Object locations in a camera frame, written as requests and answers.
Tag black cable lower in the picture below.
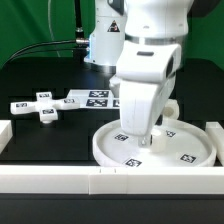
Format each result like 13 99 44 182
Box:
13 47 88 59

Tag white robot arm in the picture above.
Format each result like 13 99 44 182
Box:
85 0 194 146

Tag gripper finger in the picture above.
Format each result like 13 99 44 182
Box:
138 135 150 147

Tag black cable upper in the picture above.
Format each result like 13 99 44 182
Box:
6 39 90 64

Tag white fence block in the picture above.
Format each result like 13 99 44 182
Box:
0 120 13 154
206 122 224 167

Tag black cable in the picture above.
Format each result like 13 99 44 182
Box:
13 47 88 59
6 39 90 64

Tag white front fence rail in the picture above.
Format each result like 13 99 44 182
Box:
0 165 224 195

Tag white cross-shaped table base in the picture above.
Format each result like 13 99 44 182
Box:
10 92 80 124

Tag black vertical pole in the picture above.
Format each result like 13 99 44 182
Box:
74 0 84 63

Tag white right fence block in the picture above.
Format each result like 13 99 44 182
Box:
206 122 224 167

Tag white round table top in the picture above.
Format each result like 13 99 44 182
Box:
92 118 217 168

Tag white marker sheet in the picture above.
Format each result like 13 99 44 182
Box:
67 89 120 109

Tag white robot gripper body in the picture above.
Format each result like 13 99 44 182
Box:
116 41 182 136

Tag white left fence block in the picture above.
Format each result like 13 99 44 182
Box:
0 120 13 154

